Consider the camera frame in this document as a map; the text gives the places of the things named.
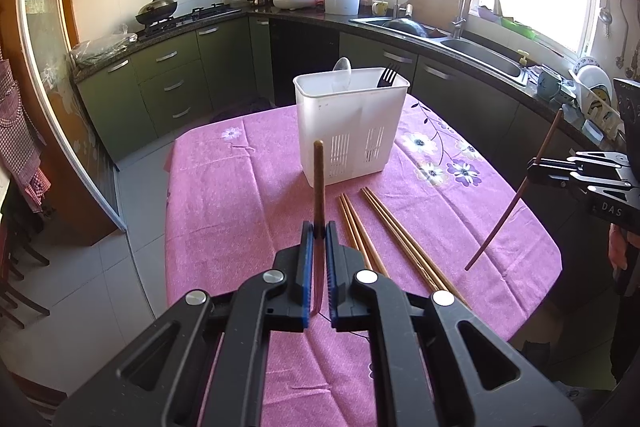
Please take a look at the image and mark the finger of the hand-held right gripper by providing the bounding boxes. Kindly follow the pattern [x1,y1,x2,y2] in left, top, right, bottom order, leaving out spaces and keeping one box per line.
[527,150,632,174]
[527,171,638,196]

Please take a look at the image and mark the black wok with lid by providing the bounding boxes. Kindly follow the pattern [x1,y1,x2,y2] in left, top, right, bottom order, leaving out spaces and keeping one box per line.
[135,0,178,26]

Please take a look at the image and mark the black fork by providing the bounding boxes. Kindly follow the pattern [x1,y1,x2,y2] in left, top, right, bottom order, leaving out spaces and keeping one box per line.
[376,64,401,88]

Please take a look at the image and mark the dark brown wooden chopstick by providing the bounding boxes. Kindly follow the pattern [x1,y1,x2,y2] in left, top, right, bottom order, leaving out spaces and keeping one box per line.
[312,140,326,315]
[465,108,563,272]

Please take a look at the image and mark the black gas stove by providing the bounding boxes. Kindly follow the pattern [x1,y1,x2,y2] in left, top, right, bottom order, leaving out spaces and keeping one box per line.
[137,3,242,40]

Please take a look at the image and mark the white plastic utensil holder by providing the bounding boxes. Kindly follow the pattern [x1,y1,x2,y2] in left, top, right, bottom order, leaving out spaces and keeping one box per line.
[292,67,411,186]

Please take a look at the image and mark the black pan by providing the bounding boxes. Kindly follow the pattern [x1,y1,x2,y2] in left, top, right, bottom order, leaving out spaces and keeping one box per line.
[382,18,431,38]

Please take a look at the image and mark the plastic bag of greens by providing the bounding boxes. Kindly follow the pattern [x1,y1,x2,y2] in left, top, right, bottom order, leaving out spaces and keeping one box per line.
[69,32,138,68]

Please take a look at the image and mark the green basin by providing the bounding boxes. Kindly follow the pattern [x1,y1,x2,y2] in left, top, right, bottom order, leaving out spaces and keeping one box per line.
[500,17,536,40]

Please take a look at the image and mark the checked pink apron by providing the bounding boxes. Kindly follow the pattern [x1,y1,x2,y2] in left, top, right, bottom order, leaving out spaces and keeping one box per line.
[0,57,52,214]

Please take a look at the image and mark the dish rack with plates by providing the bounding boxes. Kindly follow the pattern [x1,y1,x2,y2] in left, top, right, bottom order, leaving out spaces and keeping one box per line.
[570,57,626,138]

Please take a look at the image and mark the pink floral tablecloth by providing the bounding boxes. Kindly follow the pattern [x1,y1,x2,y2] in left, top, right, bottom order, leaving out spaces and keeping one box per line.
[164,92,563,427]

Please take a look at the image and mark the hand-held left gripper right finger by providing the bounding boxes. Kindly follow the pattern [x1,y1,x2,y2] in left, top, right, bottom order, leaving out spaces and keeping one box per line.
[325,221,583,427]

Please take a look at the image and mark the steel double sink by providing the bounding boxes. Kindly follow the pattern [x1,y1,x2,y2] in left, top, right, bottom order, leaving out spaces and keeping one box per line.
[350,17,528,85]

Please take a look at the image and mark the green base cabinets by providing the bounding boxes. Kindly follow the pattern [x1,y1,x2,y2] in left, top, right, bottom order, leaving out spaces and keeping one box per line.
[75,14,621,208]

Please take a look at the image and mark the dark wooden chair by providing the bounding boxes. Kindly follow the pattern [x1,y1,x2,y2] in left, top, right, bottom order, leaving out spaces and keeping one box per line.
[0,187,51,328]

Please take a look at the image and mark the light wooden chopstick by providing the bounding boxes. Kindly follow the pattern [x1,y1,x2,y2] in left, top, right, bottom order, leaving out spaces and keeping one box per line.
[360,189,445,294]
[365,187,472,310]

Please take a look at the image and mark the grey green mug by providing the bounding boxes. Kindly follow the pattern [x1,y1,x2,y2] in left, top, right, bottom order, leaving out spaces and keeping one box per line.
[537,69,563,100]

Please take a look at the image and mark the sliding glass door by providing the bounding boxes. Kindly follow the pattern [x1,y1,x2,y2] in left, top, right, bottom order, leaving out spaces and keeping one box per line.
[15,0,126,233]

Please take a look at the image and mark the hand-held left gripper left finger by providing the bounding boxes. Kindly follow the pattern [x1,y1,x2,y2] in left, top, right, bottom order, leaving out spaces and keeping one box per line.
[52,221,321,427]

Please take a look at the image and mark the person's right hand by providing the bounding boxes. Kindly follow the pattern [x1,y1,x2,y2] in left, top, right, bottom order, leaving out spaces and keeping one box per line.
[608,227,629,272]

